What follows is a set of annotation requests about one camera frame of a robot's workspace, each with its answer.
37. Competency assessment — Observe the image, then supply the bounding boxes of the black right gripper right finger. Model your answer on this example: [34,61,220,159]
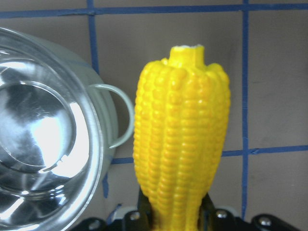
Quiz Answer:
[197,193,216,231]

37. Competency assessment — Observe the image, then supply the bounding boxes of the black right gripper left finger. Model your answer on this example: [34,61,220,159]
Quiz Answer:
[137,188,153,231]

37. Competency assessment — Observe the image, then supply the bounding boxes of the yellow plastic corn cob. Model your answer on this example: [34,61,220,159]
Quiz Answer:
[133,45,231,231]

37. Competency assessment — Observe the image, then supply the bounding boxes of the white enamel pot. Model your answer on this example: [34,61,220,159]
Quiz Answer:
[0,28,134,231]

